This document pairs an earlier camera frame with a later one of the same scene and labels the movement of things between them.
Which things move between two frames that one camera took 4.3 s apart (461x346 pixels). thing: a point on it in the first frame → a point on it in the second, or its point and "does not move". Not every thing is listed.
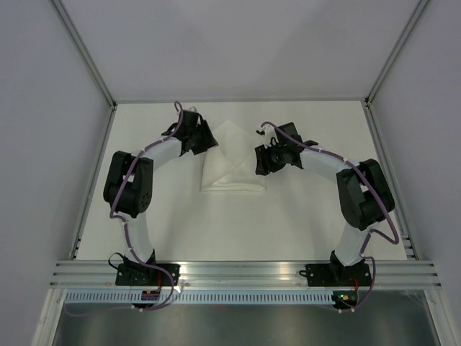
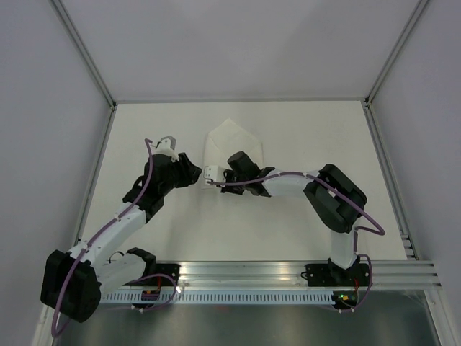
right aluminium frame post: (416, 13) does not move
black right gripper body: (279, 158) → (235, 189)
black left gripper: (208, 143) → (189, 171)
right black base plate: (337, 274) does not move
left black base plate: (138, 274) does not move
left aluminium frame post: (86, 52) does not move
